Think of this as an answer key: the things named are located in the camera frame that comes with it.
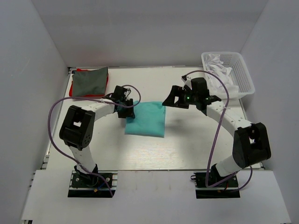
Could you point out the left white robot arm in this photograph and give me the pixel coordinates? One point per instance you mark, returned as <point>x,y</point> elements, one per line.
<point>77,128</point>

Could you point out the crumpled white t shirt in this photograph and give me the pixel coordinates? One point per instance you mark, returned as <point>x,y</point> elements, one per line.
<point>214,65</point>

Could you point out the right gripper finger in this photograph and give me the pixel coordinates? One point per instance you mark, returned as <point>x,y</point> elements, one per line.
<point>181,105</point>
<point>174,96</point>

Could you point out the white plastic basket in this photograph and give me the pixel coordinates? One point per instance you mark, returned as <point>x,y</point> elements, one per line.
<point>239,74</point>

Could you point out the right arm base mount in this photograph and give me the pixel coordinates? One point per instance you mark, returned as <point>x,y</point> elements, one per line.
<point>219,187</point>

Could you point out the folded red t shirt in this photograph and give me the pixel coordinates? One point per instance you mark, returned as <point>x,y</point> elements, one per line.
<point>87,95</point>

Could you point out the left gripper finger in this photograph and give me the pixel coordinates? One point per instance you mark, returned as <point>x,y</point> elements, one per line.
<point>130,110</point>
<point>124,113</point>

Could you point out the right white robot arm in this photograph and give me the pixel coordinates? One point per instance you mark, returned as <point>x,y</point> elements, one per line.
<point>250,140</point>

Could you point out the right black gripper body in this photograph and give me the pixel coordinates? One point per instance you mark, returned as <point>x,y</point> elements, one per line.
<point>189,97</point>

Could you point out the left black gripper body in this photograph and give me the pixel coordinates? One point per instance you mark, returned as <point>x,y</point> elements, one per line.
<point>124,101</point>

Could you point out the folded grey t shirt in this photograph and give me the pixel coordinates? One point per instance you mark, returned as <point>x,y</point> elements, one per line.
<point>90,81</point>

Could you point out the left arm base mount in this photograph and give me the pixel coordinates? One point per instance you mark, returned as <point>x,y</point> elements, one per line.
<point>94,187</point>

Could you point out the teal polo shirt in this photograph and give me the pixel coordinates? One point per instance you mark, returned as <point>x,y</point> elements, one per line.
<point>149,120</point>

